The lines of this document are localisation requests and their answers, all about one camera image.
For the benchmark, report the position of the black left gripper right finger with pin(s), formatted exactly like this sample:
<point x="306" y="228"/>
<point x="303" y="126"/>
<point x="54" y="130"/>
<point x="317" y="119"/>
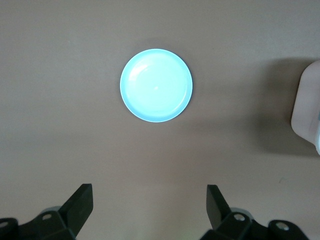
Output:
<point x="220" y="212"/>

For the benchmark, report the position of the white lidded storage box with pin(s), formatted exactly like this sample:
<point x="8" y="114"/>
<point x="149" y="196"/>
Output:
<point x="308" y="107"/>

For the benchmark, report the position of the light blue round plate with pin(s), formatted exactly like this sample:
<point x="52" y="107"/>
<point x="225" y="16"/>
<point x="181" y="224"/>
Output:
<point x="156" y="85"/>

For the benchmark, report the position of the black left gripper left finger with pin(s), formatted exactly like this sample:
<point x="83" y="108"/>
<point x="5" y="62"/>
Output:
<point x="75" y="210"/>

